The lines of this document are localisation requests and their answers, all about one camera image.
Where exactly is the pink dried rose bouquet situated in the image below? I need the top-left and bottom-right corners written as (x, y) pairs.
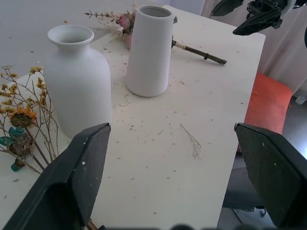
top-left (83, 0), bottom-right (228, 67)

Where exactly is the white flared-neck ceramic vase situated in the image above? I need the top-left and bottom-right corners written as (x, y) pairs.
top-left (42, 24), bottom-right (113, 139)

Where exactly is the white tapered cylinder vase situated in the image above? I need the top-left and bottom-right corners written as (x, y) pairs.
top-left (125, 5), bottom-right (174, 98)

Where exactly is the orange cushioned stool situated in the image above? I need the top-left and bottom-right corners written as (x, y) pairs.
top-left (236, 71), bottom-right (293, 154)

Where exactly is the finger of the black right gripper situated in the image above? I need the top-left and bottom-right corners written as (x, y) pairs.
top-left (232, 9), bottom-right (283, 36)
top-left (210, 0), bottom-right (244, 17)

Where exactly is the thin dried twig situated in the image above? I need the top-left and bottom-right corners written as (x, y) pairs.
top-left (179, 123), bottom-right (202, 161)

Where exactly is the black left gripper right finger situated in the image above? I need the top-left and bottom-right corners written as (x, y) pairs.
top-left (234, 122), bottom-right (307, 230)

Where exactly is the yellow dried sunflower bouquet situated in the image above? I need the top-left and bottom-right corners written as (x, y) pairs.
top-left (0, 65), bottom-right (106, 230)

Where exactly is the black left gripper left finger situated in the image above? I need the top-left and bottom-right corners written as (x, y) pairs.
top-left (3, 122), bottom-right (112, 230)

